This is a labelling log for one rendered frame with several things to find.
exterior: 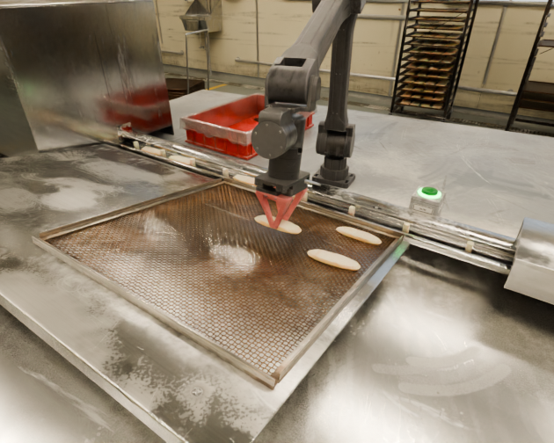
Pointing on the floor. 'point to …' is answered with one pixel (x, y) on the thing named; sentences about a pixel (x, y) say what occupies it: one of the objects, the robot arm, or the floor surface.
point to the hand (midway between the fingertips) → (279, 221)
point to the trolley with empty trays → (176, 86)
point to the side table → (434, 164)
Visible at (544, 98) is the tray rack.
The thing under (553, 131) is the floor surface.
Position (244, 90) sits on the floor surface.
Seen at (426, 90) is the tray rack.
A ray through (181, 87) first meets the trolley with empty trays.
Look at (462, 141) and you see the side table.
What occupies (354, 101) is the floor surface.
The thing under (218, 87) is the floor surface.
